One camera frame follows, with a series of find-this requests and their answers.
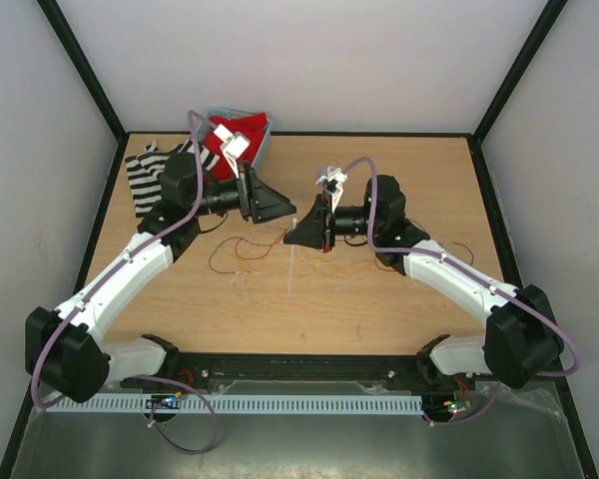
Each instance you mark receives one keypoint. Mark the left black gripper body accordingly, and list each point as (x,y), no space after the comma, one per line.
(221,197)

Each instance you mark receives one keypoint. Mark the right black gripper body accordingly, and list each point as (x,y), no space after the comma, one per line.
(349,221)

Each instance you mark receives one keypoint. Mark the white zip tie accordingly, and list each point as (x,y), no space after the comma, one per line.
(292,261)

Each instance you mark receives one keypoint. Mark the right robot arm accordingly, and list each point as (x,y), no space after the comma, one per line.
(518,339)

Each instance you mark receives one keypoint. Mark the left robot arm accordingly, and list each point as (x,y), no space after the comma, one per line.
(65,347)

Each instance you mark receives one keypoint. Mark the black white striped cloth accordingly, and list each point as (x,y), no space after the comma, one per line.
(143,171)

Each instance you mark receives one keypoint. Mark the red cloth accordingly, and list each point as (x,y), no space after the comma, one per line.
(213,160)

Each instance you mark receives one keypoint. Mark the blue plastic basket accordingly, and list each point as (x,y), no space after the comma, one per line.
(256,127)

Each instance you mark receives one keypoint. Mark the right circuit board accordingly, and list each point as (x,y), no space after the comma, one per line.
(453,407)

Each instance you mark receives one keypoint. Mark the circuit board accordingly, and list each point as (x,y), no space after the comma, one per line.
(453,407)
(164,401)

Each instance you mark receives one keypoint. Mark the left circuit board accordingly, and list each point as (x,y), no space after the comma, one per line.
(164,401)

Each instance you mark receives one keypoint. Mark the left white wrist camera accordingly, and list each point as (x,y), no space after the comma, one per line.
(233,145)

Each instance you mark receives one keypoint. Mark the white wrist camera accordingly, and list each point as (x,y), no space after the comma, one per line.
(331,180)
(233,145)

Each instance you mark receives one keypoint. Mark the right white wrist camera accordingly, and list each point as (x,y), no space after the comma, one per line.
(331,180)

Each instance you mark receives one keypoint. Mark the grey slotted cable duct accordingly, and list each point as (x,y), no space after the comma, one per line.
(252,404)

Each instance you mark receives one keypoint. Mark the black aluminium frame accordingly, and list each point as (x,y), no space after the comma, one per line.
(269,367)

